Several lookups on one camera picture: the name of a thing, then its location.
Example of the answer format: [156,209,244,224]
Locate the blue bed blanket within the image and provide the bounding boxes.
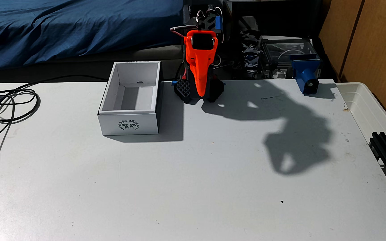
[0,0,184,72]

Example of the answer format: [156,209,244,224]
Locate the brown wooden cabinet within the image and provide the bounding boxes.
[318,0,386,138]

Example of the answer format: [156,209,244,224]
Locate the clear-walled black enclosure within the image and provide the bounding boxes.
[258,35,323,80]

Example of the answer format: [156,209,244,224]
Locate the grey bed base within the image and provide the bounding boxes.
[0,44,184,83]

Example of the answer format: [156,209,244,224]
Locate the white plastic bin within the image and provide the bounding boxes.
[336,82,386,158]

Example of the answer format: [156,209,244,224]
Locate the blue printed clamp mount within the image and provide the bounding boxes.
[290,55,322,96]

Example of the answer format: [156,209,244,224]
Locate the white cardboard box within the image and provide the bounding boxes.
[97,61,162,136]

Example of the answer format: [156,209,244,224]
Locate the black cable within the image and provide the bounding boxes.
[0,74,109,195]

